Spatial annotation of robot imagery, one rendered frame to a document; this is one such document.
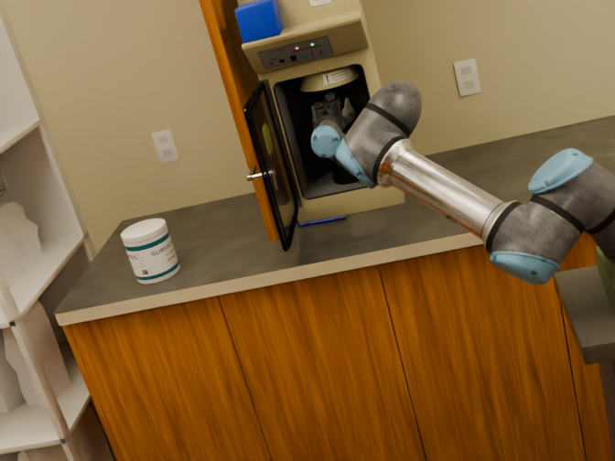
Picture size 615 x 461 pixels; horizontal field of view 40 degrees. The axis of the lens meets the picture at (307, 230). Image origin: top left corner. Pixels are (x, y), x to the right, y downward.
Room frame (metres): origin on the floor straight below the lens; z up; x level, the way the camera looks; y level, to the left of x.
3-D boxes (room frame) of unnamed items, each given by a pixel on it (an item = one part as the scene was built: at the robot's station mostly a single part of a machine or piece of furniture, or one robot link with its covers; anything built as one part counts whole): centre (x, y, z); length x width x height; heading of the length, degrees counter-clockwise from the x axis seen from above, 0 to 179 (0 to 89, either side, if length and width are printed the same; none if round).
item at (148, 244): (2.30, 0.45, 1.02); 0.13 x 0.13 x 0.15
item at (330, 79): (2.45, -0.18, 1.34); 0.18 x 0.18 x 0.05
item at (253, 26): (2.32, -0.03, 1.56); 0.10 x 0.10 x 0.09; 80
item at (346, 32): (2.30, -0.13, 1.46); 0.32 x 0.12 x 0.10; 80
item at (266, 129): (2.22, 0.04, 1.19); 0.30 x 0.01 x 0.40; 169
